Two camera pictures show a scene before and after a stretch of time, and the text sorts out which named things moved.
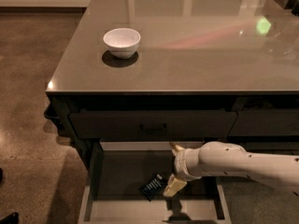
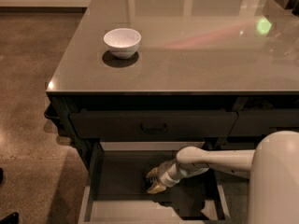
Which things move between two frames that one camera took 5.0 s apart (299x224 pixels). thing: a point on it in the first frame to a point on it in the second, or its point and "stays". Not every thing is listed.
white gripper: (181, 163) to (165, 175)
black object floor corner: (11, 218) stays
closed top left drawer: (157, 124) stays
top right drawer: (265, 123) stays
